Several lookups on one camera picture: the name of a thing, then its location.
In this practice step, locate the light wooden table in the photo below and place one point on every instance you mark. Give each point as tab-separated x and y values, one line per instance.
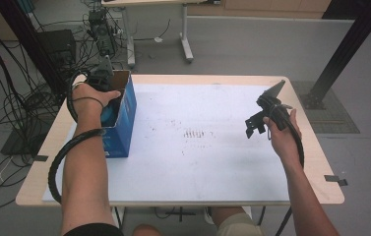
304	78

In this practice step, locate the black computer tower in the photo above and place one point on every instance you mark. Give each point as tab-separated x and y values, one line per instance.
102	32

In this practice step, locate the person's left hand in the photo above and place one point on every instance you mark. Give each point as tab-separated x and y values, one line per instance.
88	101

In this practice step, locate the dark flat floor plate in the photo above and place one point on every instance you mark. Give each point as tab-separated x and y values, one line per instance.
15	144

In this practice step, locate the black wrist band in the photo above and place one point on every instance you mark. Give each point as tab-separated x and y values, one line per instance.
92	98

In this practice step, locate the person's left leg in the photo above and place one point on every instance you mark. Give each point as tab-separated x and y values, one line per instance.
147	230

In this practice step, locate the person's right hand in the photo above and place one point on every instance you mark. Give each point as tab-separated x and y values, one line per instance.
284	144

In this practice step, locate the person's leg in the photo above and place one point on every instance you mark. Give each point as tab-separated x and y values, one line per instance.
147	230
235	224

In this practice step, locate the person's right leg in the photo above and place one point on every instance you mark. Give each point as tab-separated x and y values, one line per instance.
235	224

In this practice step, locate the blue cardboard box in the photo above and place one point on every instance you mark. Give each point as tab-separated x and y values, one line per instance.
125	124

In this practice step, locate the black metal frame post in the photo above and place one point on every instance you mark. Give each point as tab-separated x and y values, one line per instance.
343	49
32	46

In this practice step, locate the white paper sheet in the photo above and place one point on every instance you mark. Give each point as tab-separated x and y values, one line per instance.
206	164

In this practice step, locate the white desk with legs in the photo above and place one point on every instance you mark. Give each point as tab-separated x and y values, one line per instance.
186	29

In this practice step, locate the black tape strip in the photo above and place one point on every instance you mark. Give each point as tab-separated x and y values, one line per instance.
40	158
335	179

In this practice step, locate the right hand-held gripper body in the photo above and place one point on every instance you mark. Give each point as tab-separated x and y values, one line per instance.
276	108

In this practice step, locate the black equipment box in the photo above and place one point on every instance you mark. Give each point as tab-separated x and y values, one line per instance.
58	46

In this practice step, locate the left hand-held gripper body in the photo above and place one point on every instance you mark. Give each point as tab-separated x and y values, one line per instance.
102	80

